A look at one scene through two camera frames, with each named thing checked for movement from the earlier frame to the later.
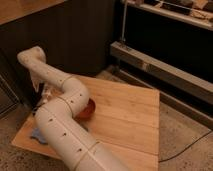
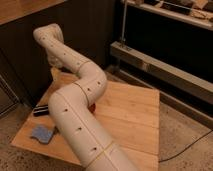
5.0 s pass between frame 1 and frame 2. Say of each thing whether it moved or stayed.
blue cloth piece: stayed
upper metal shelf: stayed
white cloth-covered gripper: moved
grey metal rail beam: stayed
